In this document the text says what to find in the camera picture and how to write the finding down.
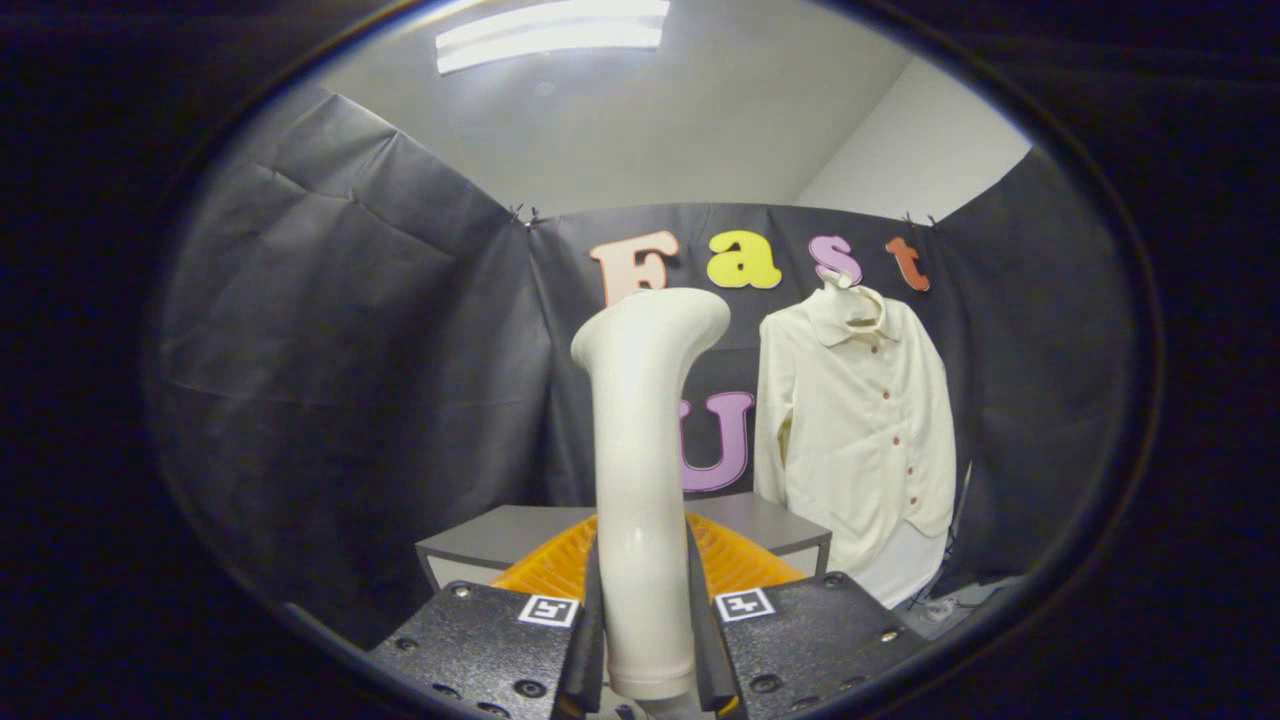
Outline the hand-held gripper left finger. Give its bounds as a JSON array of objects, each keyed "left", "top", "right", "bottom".
[{"left": 368, "top": 512, "right": 605, "bottom": 720}]

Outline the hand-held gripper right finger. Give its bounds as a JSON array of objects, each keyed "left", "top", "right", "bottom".
[{"left": 684, "top": 510, "right": 929, "bottom": 719}]

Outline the cream button-up shirt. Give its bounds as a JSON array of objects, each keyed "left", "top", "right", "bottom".
[{"left": 753, "top": 285, "right": 958, "bottom": 579}]

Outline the white garment steamer head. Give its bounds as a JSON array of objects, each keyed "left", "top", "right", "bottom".
[{"left": 571, "top": 288, "right": 732, "bottom": 701}]

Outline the white cabinet with grey top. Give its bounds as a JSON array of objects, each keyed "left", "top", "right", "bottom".
[{"left": 415, "top": 490, "right": 833, "bottom": 601}]

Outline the thin grey pole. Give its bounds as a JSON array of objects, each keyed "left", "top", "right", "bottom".
[{"left": 945, "top": 460, "right": 973, "bottom": 561}]

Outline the white plastic hanger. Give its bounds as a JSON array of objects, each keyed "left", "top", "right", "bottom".
[{"left": 822, "top": 268, "right": 886, "bottom": 326}]

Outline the ceiling light panel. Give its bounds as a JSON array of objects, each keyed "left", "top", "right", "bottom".
[{"left": 435, "top": 0, "right": 671, "bottom": 76}]

